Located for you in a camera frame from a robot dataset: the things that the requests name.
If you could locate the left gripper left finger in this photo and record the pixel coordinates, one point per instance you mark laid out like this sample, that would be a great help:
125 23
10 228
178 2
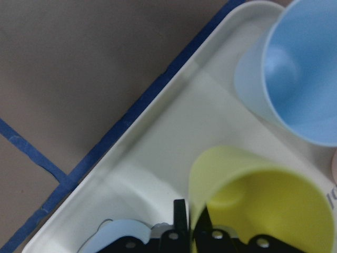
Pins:
177 239

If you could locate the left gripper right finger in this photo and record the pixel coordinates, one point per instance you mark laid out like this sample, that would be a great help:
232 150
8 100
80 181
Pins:
212 238

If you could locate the yellow plastic cup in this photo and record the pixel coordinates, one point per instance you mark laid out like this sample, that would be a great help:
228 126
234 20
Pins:
254 196

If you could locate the blue plastic cup right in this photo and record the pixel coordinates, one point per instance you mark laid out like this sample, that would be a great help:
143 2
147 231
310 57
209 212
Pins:
112 230

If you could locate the blue plastic cup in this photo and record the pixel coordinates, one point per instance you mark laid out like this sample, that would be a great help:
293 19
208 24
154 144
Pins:
112 230
288 76

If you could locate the blue plastic cup front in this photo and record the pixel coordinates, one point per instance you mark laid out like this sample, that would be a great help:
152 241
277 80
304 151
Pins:
288 76

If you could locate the cream plastic tray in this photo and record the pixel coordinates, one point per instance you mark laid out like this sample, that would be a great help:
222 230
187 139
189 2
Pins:
148 167

